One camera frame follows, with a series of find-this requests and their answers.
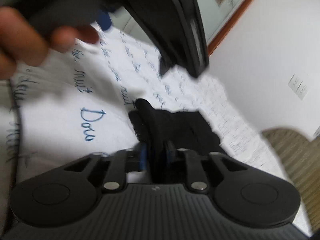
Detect black pants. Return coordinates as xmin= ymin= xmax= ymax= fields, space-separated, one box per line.
xmin=129 ymin=99 xmax=227 ymax=184

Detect person's left hand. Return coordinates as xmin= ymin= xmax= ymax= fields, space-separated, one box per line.
xmin=1 ymin=7 xmax=99 ymax=80

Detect white script-print bedsheet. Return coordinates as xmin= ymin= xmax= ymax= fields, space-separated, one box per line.
xmin=0 ymin=21 xmax=313 ymax=233

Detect olive upholstered headboard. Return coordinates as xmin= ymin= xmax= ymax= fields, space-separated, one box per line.
xmin=262 ymin=128 xmax=319 ymax=232

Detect orange wooden door frame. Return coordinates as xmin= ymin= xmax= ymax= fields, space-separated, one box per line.
xmin=208 ymin=0 xmax=253 ymax=56

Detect white double wall socket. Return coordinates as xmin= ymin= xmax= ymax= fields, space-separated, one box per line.
xmin=288 ymin=74 xmax=309 ymax=100

